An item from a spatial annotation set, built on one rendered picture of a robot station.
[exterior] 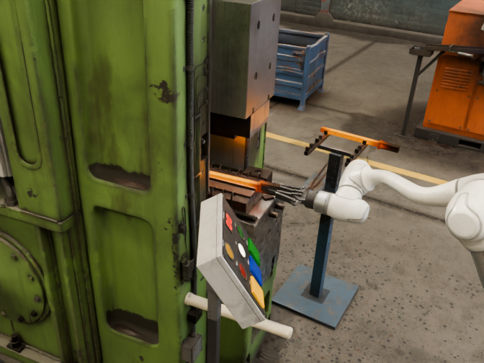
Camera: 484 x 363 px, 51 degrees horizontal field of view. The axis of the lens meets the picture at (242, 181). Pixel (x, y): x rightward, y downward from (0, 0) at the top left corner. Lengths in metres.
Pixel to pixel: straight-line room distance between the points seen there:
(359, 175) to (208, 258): 0.86
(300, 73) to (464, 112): 1.72
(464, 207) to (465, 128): 3.88
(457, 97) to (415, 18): 4.28
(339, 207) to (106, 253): 0.98
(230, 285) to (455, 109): 4.17
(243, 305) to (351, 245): 2.13
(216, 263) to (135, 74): 0.70
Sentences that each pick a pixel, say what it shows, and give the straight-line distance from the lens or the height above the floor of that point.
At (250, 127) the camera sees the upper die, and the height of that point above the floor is 1.32.
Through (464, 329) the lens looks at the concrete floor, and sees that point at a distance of 3.20.
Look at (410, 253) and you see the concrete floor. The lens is 3.65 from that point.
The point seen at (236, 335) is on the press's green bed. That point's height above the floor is 0.26.
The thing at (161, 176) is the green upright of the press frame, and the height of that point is 1.21.
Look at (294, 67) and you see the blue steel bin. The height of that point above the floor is 0.46.
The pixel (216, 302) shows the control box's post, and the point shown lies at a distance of 1.72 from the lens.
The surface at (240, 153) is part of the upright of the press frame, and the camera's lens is 2.37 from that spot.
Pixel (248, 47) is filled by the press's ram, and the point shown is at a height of 1.63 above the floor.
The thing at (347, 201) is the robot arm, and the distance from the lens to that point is 2.01.
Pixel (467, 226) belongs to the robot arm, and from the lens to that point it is 1.56.
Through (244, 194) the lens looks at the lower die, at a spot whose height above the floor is 0.99.
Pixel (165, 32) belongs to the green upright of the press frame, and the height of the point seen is 1.70.
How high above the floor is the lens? 2.06
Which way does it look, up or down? 29 degrees down
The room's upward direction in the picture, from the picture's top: 3 degrees clockwise
